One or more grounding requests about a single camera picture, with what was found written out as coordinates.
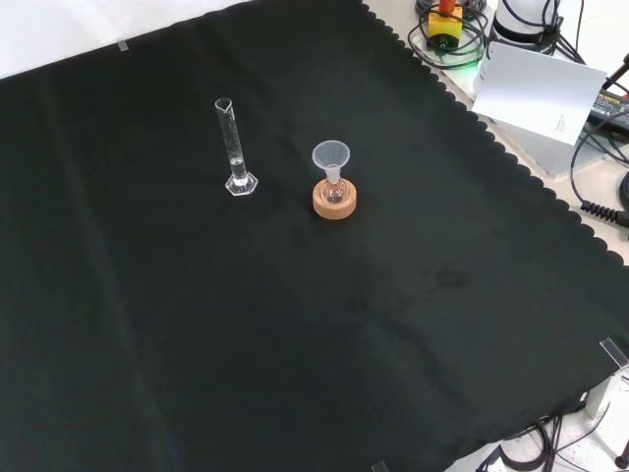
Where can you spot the clear glass graduated cylinder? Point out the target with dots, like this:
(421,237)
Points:
(241,186)

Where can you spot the small round-bottom glass flask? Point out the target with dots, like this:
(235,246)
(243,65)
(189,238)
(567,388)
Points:
(335,194)

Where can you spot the clear plastic funnel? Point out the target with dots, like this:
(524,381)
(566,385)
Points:
(330,155)

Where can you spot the black scalloped bench cloth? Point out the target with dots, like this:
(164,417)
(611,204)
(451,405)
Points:
(295,319)

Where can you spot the grey box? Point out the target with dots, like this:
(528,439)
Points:
(545,152)

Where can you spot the yellow stop button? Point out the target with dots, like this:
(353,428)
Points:
(444,24)

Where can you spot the pale board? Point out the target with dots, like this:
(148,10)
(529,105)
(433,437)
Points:
(535,93)

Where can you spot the black power adapter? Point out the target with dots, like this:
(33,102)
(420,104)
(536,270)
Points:
(611,108)

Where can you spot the black tripod leg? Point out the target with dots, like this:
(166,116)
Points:
(618,74)

